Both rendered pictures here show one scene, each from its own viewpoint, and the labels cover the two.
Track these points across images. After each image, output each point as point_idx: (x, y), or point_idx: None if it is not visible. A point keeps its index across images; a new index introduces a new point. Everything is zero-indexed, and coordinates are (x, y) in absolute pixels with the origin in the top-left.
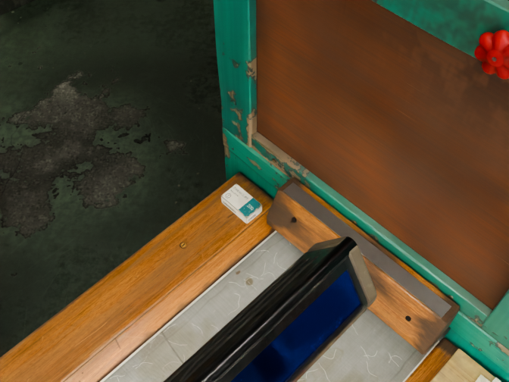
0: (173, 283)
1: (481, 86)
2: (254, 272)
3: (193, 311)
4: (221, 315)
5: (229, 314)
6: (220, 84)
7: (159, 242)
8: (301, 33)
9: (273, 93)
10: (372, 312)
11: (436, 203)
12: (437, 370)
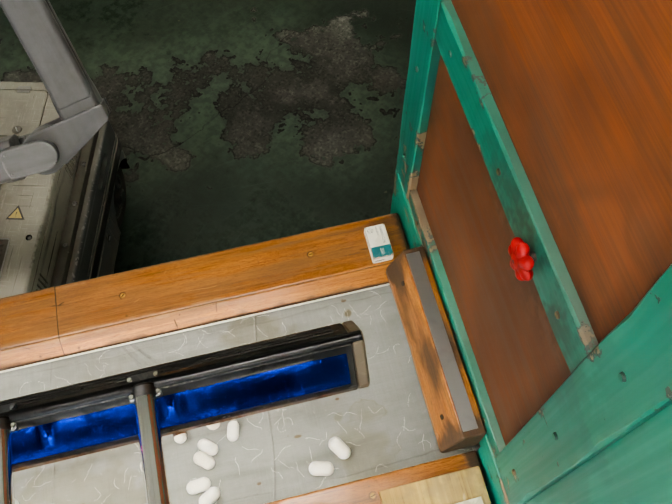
0: (283, 281)
1: None
2: (356, 307)
3: (289, 312)
4: (308, 328)
5: None
6: (400, 133)
7: (293, 241)
8: (451, 139)
9: (430, 168)
10: None
11: (494, 338)
12: (449, 472)
